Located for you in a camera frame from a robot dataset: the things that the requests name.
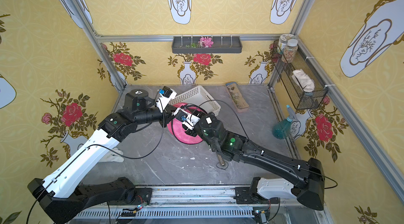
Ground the pink mesh laundry bag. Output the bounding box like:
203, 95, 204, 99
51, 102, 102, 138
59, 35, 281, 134
167, 103, 207, 145

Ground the white crumpled cloth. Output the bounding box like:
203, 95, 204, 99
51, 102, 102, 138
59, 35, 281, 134
99, 148, 124, 163

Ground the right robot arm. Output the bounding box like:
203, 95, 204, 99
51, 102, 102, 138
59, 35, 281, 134
177, 113, 325, 211

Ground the grain filled jar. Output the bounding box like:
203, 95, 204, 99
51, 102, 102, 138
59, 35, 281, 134
282, 39, 298, 63

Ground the black wire wall basket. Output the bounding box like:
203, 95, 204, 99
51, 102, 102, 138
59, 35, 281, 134
268, 41, 328, 110

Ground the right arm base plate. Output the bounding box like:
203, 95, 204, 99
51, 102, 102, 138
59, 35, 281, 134
234, 187, 280, 205

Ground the decorated rectangular tray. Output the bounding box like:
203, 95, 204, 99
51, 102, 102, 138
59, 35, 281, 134
225, 82, 249, 112

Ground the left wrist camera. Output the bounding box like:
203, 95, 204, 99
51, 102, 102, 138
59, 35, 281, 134
155, 86, 177, 113

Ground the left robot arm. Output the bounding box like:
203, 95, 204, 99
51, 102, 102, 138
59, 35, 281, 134
27, 87, 177, 224

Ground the grey wall shelf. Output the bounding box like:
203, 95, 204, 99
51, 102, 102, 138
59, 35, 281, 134
171, 35, 243, 54

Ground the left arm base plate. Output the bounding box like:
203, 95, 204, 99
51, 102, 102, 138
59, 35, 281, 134
125, 187, 153, 205

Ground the white lid jar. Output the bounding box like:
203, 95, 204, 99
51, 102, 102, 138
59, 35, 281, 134
277, 33, 296, 53

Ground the teal spray bottle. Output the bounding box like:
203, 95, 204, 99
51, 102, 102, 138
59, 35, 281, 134
272, 105, 298, 139

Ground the beige cloth in basket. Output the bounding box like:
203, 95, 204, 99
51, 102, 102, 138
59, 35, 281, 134
292, 69, 315, 92

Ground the pink artificial flower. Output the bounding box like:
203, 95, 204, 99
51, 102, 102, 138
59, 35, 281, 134
198, 37, 214, 48

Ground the white plastic basket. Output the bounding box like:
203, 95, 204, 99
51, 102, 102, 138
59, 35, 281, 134
169, 86, 221, 116

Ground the aluminium mounting rail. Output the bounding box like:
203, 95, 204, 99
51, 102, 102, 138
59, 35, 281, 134
94, 185, 326, 207

